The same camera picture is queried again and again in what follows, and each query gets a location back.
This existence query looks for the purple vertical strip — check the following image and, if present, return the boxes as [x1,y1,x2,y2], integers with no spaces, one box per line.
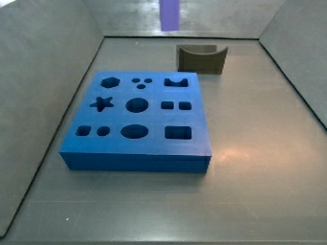
[160,0,180,32]

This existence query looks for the blue shape-sorter block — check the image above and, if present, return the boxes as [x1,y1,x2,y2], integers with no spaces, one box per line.
[60,71,212,173]

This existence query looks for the dark curved-top block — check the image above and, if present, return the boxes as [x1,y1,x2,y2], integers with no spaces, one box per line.
[176,45,228,75]

